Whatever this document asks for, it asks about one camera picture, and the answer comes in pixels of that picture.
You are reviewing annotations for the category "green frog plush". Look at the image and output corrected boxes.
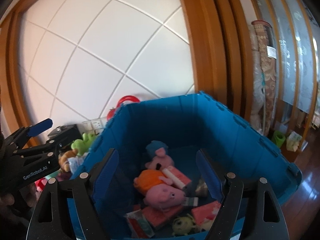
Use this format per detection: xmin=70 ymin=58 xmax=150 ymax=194
xmin=71 ymin=133 xmax=98 ymax=156

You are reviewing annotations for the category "blue plastic storage crate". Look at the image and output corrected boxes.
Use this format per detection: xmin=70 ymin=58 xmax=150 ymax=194
xmin=75 ymin=93 xmax=302 ymax=239

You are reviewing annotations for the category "wooden door frame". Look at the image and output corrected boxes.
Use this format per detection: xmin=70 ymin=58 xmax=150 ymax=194
xmin=181 ymin=0 xmax=253 ymax=120

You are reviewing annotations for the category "orange-dress pink pig plush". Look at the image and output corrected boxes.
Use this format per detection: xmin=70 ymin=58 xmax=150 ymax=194
xmin=133 ymin=169 xmax=185 ymax=212

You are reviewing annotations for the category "wooden glass partition screen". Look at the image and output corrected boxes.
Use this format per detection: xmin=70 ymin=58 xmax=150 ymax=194
xmin=253 ymin=0 xmax=318 ymax=140

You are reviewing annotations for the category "Tylenol cold medicine box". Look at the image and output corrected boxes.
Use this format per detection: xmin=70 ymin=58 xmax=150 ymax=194
xmin=125 ymin=209 xmax=155 ymax=239

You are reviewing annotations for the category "green one-eyed monster plush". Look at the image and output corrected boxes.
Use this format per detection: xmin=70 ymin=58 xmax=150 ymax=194
xmin=172 ymin=214 xmax=197 ymax=236

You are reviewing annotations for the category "rolled patterned carpet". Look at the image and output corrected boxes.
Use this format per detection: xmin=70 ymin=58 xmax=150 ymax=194
xmin=248 ymin=20 xmax=277 ymax=136

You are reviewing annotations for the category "blue-hat pink pig plush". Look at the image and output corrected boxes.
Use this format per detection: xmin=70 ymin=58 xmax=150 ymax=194
xmin=145 ymin=140 xmax=175 ymax=171

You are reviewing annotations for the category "red patterned box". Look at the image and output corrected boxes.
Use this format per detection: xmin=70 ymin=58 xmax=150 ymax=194
xmin=191 ymin=201 xmax=221 ymax=230

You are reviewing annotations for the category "brown bear plush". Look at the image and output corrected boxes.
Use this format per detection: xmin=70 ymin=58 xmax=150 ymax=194
xmin=59 ymin=149 xmax=78 ymax=173

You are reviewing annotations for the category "red toy suitcase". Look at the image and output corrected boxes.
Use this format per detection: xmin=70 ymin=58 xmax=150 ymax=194
xmin=106 ymin=95 xmax=140 ymax=121

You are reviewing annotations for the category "white wall socket strip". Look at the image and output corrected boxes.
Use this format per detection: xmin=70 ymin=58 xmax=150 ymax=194
xmin=82 ymin=117 xmax=107 ymax=131

